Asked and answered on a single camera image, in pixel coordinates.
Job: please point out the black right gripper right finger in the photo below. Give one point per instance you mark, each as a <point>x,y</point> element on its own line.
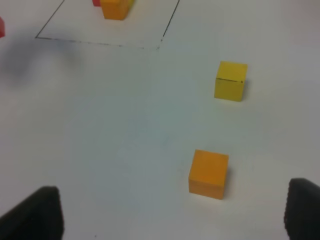
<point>302,210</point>

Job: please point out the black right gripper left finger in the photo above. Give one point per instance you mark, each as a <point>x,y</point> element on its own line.
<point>38,217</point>

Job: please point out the yellow cube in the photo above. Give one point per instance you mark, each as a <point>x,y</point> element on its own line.
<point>230,81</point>

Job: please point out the orange template cube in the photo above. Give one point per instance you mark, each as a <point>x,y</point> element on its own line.
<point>116,9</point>

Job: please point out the red template cube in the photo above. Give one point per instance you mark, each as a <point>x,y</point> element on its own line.
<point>96,3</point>

